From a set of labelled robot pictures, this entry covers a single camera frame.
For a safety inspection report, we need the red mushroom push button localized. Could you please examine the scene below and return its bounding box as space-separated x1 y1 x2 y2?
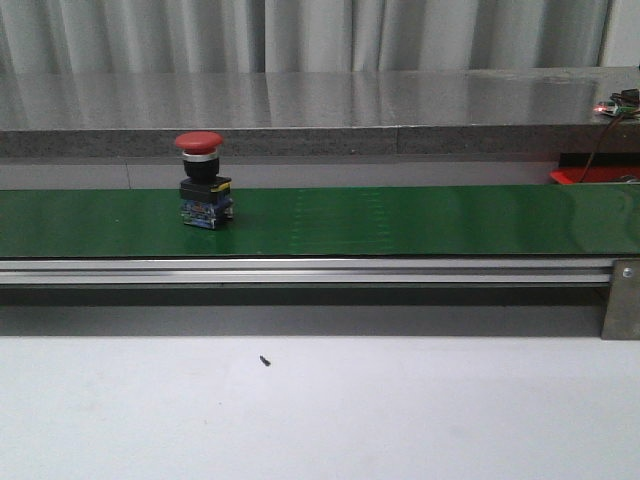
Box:
175 131 234 230

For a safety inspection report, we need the steel conveyor support bracket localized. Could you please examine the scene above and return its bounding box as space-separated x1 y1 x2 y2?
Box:
601 259 640 340

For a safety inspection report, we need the red plastic tray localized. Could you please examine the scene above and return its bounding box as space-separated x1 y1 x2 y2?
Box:
549 166 639 185

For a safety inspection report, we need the small green circuit board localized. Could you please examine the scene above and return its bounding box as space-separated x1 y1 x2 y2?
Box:
593 88 639 118

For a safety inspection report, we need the grey stone counter slab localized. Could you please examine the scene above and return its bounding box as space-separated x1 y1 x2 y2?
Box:
1 67 639 157

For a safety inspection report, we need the red and black wire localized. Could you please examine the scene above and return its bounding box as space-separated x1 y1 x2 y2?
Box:
579 110 624 185

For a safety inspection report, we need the aluminium conveyor side rail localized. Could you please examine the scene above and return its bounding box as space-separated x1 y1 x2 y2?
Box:
1 258 614 286

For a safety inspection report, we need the green conveyor belt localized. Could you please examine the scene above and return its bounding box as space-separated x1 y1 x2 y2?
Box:
1 184 639 258

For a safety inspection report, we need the grey pleated curtain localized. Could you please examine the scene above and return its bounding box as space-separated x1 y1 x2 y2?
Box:
1 0 610 74

